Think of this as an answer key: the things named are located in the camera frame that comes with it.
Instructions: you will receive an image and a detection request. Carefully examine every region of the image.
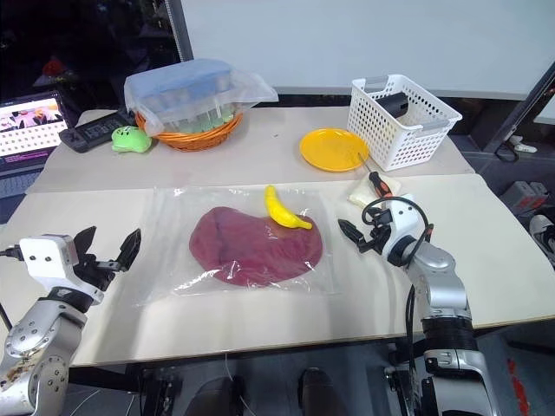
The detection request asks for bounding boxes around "yellow plate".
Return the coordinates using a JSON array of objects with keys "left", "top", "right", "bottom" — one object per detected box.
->
[{"left": 298, "top": 127, "right": 371, "bottom": 173}]

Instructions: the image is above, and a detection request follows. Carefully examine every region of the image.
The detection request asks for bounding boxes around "laptop with lit screen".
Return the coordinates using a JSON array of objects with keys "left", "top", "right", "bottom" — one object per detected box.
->
[{"left": 0, "top": 89, "right": 71, "bottom": 201}]

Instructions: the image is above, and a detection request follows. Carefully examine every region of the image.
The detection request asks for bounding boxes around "orange woven basket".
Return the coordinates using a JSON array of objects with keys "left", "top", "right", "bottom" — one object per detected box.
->
[{"left": 134, "top": 108, "right": 245, "bottom": 153}]

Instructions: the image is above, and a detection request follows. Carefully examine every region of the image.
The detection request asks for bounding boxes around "white board panel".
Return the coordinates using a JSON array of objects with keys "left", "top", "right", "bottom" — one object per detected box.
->
[{"left": 179, "top": 0, "right": 555, "bottom": 101}]

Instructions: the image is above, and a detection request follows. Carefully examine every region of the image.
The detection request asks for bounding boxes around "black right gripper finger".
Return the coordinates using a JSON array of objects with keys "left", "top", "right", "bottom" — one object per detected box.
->
[{"left": 337, "top": 218, "right": 365, "bottom": 247}]

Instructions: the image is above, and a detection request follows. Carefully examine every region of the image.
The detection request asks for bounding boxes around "clear plastic bag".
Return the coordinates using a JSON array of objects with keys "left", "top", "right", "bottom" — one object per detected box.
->
[{"left": 133, "top": 183, "right": 344, "bottom": 308}]

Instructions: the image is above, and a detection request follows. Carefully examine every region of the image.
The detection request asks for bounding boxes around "dark red cloth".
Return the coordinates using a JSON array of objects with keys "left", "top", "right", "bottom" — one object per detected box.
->
[{"left": 188, "top": 206, "right": 324, "bottom": 289}]

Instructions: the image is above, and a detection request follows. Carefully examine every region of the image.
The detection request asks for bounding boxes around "white soft packet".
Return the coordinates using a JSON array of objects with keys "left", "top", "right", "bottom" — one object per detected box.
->
[{"left": 346, "top": 172, "right": 405, "bottom": 207}]

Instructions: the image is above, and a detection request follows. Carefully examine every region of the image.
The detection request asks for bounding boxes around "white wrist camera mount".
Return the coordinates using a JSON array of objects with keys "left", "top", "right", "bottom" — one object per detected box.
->
[
  {"left": 18, "top": 233, "right": 82, "bottom": 290},
  {"left": 380, "top": 196, "right": 429, "bottom": 257}
]

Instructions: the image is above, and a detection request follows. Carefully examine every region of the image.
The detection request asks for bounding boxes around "grey shoe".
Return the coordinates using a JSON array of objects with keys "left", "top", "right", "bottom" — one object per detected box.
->
[{"left": 527, "top": 213, "right": 555, "bottom": 266}]

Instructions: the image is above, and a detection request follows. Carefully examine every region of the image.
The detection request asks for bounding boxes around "dark rounded shape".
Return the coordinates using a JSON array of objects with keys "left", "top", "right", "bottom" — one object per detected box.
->
[
  {"left": 185, "top": 375, "right": 245, "bottom": 416},
  {"left": 297, "top": 367, "right": 338, "bottom": 416}
]

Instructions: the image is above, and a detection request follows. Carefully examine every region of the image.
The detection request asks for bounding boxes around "translucent bag with blue box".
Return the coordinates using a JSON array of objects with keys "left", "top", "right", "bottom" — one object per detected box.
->
[{"left": 123, "top": 56, "right": 279, "bottom": 136}]

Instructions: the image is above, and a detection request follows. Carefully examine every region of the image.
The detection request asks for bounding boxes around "black and orange screwdriver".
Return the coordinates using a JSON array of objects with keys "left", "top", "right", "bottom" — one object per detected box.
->
[{"left": 356, "top": 151, "right": 394, "bottom": 199}]

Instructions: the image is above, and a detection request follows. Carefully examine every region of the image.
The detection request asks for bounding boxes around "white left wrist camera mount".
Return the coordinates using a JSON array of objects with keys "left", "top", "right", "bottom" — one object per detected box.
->
[{"left": 18, "top": 233, "right": 82, "bottom": 290}]

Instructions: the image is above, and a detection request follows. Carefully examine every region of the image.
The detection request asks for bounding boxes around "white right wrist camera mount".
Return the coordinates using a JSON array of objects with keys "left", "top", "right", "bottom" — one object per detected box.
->
[{"left": 380, "top": 196, "right": 429, "bottom": 257}]

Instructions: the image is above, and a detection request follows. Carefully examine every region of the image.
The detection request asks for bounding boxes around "white power plug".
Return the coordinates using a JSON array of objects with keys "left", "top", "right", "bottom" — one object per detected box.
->
[{"left": 507, "top": 134, "right": 539, "bottom": 154}]

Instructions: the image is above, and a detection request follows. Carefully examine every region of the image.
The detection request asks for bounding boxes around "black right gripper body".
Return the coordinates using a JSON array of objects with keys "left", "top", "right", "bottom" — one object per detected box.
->
[{"left": 356, "top": 218, "right": 395, "bottom": 256}]

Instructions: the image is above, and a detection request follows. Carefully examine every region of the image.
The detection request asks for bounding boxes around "grey and red box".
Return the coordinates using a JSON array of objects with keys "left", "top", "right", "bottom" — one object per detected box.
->
[{"left": 498, "top": 180, "right": 550, "bottom": 214}]

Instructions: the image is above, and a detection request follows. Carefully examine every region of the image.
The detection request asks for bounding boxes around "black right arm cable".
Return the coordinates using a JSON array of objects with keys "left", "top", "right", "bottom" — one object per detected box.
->
[{"left": 362, "top": 196, "right": 436, "bottom": 391}]

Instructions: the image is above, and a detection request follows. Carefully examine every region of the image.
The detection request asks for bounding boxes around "black handheld controller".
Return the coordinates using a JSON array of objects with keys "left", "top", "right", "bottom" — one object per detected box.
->
[{"left": 58, "top": 112, "right": 136, "bottom": 154}]

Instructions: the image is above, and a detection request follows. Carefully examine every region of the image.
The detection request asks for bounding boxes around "green frog toy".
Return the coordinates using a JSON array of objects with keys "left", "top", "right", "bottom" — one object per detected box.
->
[{"left": 110, "top": 125, "right": 153, "bottom": 154}]

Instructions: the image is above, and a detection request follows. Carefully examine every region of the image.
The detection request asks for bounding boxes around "yellow toy banana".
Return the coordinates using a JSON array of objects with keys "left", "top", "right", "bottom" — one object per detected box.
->
[{"left": 264, "top": 185, "right": 314, "bottom": 231}]

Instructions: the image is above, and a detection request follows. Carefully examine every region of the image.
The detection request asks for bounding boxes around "black board stand leg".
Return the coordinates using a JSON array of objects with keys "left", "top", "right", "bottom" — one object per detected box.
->
[{"left": 483, "top": 64, "right": 555, "bottom": 153}]

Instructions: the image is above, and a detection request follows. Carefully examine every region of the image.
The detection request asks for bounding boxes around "black table frame bracket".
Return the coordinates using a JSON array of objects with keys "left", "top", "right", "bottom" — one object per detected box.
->
[{"left": 137, "top": 367, "right": 184, "bottom": 416}]

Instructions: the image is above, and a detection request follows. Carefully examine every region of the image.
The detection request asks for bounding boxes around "white perforated plastic basket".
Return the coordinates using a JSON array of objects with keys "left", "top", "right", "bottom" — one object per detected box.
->
[{"left": 346, "top": 74, "right": 464, "bottom": 172}]

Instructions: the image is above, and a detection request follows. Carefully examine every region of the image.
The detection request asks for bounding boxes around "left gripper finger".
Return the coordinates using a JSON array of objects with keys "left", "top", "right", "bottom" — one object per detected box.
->
[
  {"left": 73, "top": 225, "right": 98, "bottom": 262},
  {"left": 96, "top": 227, "right": 143, "bottom": 273}
]

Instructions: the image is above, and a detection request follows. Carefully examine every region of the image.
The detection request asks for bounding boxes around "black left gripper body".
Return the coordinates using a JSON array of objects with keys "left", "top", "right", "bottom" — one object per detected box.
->
[{"left": 70, "top": 252, "right": 121, "bottom": 296}]

